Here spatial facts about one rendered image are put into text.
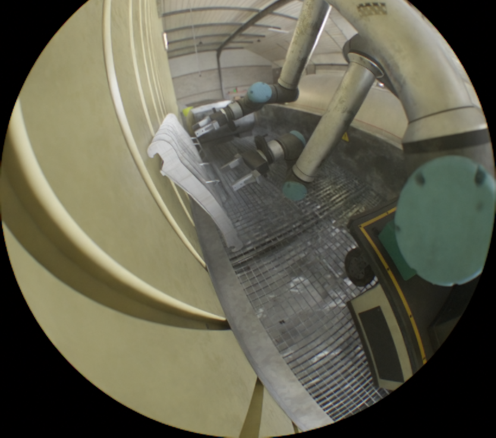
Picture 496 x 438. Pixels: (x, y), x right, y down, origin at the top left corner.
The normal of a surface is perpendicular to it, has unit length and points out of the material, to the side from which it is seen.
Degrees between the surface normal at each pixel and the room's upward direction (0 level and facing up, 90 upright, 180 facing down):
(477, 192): 94
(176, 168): 90
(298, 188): 95
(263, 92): 65
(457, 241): 94
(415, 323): 0
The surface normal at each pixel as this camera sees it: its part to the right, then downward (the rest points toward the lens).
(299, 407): -0.11, -0.77
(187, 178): 0.42, 0.53
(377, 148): -0.90, 0.34
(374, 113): -0.85, -0.06
